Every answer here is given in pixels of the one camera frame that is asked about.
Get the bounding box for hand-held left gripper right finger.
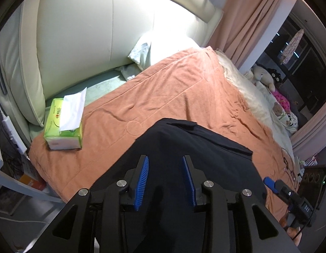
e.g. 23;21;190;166
181;156;301;253

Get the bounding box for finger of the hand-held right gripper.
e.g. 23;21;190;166
263;176;301;206

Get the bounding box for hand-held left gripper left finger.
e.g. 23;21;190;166
28;155;150;253

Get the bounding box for black pants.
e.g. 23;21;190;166
88;118;268;253

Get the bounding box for person's right hand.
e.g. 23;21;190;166
281;213;303;246

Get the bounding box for pink curtain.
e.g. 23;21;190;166
290;108;326;161
206;0;301;69

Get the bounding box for black white spotted plush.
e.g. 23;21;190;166
287;112;299;129

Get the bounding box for green tissue box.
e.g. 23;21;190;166
44;87;87;150

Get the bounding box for pink plush toy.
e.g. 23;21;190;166
272;90;289;110

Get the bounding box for orange blanket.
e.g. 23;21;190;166
28;46;295;217

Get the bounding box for pale green bed sheet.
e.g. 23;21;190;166
28;67;138;137

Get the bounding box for dark plush toy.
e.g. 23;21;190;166
266;69;283;85

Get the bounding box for white plush toy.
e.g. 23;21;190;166
251;65;276;91

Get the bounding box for orange box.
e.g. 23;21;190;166
19;172;46;190

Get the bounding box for white chair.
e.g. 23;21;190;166
0;153;64;206

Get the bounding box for dark window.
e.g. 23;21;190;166
255;13;326;116

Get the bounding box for white pillow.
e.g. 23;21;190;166
127;34;203;71

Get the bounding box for white power strip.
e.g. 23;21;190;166
1;117;27;155

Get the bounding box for hanging floral garment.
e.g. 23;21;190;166
280;29;304;65

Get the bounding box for cream padded headboard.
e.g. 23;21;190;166
0;0;224;127

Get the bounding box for black cable with device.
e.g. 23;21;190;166
280;148;301;182

